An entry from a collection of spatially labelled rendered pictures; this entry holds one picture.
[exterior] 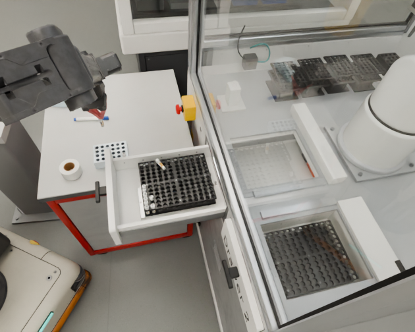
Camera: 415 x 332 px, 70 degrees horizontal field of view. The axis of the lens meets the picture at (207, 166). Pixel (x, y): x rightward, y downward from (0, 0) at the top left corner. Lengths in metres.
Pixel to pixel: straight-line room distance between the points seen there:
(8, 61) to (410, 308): 0.49
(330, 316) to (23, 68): 0.50
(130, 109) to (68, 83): 0.92
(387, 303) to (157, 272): 1.50
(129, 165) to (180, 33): 0.75
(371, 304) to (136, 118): 1.12
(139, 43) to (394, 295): 1.41
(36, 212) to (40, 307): 0.67
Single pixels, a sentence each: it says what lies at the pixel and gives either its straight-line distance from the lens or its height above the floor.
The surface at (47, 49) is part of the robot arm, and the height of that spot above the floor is 1.46.
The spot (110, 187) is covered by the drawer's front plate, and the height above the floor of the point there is 0.93.
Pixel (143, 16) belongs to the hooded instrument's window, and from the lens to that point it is 1.50.
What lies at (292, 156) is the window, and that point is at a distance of 0.48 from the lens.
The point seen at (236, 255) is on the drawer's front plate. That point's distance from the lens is 0.83.
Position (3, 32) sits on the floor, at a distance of 3.58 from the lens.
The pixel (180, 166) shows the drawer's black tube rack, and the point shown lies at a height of 0.90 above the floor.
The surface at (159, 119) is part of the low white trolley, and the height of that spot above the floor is 0.76.
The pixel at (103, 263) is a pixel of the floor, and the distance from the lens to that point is 1.83.
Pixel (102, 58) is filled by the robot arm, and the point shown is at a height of 1.19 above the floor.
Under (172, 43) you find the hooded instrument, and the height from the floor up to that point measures 0.84.
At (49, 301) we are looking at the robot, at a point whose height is 0.28.
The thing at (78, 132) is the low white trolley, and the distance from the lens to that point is 1.31.
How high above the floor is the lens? 1.71
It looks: 56 degrees down
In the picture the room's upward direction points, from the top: 7 degrees clockwise
